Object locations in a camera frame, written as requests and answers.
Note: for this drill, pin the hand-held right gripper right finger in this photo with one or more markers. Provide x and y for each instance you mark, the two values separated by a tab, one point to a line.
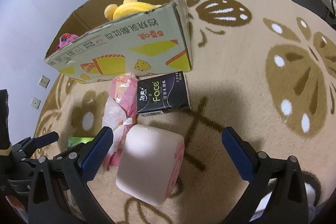
237	154

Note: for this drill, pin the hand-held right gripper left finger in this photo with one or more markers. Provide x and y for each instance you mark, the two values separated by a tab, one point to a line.
97	153

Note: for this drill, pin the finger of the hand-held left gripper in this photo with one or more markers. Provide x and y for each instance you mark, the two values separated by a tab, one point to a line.
34	144

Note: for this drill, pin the white toilet paper roll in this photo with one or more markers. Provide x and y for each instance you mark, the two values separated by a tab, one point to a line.
147	161

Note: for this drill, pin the printed cardboard box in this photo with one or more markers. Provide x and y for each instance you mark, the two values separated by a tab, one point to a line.
118	48

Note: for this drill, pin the pink plush toy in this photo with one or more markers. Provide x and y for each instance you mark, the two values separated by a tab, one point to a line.
65	40

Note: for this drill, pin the yellow bear plush toy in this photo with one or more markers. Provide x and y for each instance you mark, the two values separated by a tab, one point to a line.
126	7

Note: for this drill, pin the green tissue pack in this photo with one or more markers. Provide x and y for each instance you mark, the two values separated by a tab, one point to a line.
78	141

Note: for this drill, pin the crumpled white plastic wrapper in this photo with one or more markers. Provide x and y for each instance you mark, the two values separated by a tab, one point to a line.
113	113

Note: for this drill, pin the pink tissue pack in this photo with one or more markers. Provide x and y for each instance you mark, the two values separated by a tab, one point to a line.
123	92

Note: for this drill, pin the beige patterned rug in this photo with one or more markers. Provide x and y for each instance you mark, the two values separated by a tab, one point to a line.
236	82

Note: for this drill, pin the black tissue pack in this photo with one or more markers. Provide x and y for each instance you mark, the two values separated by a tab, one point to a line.
160	95

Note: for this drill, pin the white wall socket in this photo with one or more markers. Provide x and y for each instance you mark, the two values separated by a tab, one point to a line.
35	103
44	81

